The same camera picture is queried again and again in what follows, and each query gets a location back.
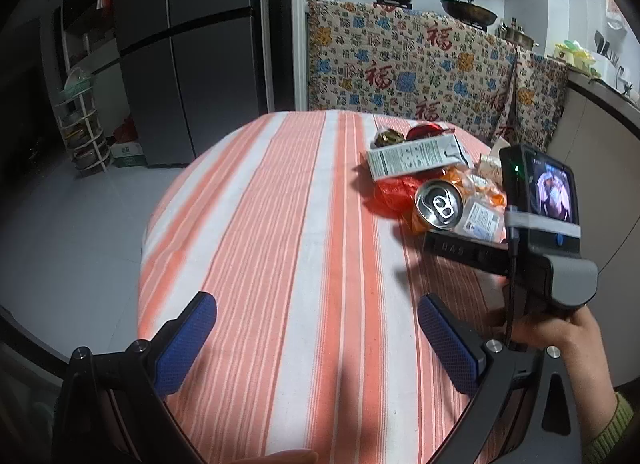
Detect clear white label packet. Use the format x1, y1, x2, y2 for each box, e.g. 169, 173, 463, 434
454, 197, 504, 243

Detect orange clear snack bag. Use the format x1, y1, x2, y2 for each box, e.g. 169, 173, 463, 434
442, 166, 506, 209

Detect crushed orange soda can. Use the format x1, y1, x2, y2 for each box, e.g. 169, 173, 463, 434
410, 179, 464, 233

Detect torn white paper box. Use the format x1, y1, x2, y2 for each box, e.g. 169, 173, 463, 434
476, 137, 510, 186

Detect white green milk carton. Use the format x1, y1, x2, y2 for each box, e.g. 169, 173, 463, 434
367, 134, 474, 181

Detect red plastic bag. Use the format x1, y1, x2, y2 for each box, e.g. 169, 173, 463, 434
366, 176, 422, 217

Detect gold foil wrapper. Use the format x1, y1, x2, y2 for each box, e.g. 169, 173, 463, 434
372, 127, 405, 148

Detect crushed red soda can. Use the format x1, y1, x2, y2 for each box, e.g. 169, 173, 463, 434
405, 122, 454, 141

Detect green right sleeve forearm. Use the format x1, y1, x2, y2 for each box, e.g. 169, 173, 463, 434
582, 392, 634, 464

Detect person's right hand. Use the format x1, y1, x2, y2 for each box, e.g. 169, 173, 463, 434
511, 306, 617, 444

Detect orange white striped tablecloth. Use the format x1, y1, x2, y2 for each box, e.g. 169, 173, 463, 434
138, 110, 502, 463

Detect green white cardboard box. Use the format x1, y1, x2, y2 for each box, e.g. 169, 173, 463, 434
111, 141, 146, 167

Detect knife block with utensils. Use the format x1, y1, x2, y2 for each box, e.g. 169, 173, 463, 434
594, 30, 610, 57

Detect green yellow plastic containers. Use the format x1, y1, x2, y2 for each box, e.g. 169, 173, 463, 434
552, 40, 601, 78

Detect patterned fabric counter cover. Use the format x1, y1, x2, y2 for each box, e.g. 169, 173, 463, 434
308, 1, 568, 151

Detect steel pot with lid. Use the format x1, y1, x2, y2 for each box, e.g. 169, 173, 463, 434
496, 18, 539, 50

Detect white tiered storage rack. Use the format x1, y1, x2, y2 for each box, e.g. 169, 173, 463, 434
54, 67, 112, 176

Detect black wok pan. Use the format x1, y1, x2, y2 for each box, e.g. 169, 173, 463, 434
440, 0, 498, 30

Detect dark grey refrigerator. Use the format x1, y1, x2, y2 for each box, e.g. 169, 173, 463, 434
112, 0, 296, 167

